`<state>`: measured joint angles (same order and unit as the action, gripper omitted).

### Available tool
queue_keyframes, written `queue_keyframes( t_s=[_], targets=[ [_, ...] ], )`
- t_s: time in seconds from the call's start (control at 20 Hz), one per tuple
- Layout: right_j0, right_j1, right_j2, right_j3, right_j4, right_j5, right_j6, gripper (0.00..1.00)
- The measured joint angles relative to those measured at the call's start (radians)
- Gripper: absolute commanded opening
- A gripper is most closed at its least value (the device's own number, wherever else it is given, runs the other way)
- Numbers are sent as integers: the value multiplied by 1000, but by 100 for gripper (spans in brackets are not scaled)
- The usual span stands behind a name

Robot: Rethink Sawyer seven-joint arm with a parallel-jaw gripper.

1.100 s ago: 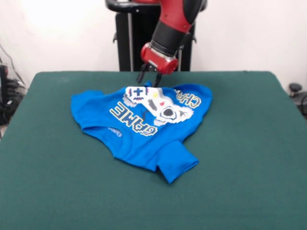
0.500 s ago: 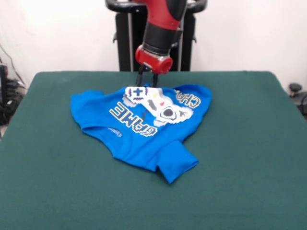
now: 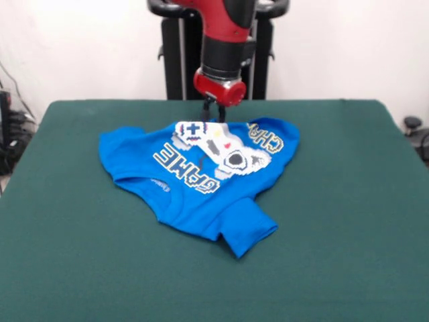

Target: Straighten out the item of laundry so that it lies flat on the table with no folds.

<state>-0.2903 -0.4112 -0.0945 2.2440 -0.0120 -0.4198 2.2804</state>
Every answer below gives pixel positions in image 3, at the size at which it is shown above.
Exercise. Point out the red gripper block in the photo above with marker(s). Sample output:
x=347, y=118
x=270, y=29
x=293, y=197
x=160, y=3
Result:
x=218, y=89

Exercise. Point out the dark green table cloth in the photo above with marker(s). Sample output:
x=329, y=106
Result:
x=335, y=234

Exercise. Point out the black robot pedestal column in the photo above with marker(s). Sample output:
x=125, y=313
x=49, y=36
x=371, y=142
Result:
x=174, y=67

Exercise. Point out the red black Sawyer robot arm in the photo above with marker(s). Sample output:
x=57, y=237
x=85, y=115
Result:
x=228, y=37

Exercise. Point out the blue printed t-shirt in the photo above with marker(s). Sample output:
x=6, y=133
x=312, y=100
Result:
x=201, y=194

